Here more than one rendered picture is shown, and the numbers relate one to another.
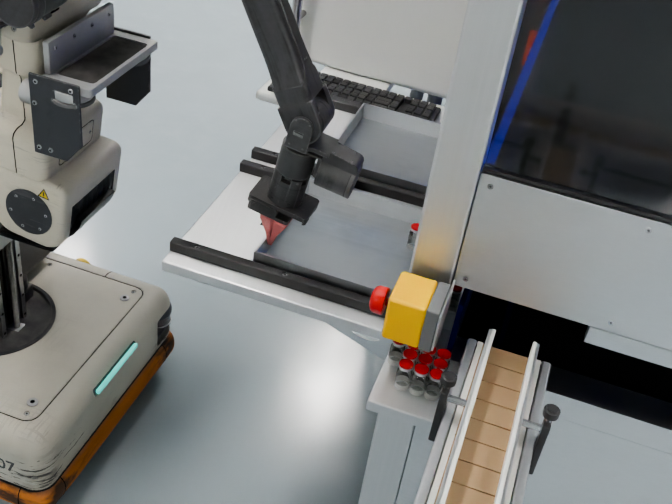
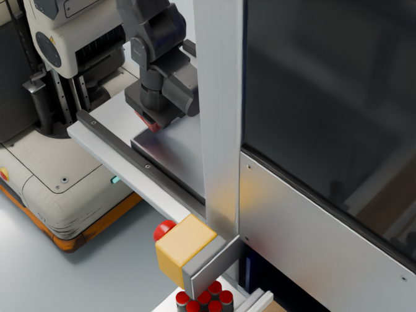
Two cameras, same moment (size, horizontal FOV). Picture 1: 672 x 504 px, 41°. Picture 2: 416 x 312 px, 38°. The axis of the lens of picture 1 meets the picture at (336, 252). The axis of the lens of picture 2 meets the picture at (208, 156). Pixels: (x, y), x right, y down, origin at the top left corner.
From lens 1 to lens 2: 73 cm
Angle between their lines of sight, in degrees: 28
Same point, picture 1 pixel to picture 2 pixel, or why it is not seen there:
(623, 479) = not seen: outside the picture
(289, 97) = (125, 16)
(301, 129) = (138, 48)
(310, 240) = (199, 132)
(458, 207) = (228, 174)
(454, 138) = (210, 109)
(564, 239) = (322, 246)
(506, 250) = (274, 231)
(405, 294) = (173, 242)
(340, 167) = (181, 88)
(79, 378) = (102, 169)
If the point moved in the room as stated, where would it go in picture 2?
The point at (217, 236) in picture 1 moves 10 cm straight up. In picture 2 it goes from (124, 112) to (116, 75)
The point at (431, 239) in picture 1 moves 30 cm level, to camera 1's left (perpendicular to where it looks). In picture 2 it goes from (214, 193) to (43, 113)
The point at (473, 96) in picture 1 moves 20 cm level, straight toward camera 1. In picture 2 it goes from (216, 72) to (74, 197)
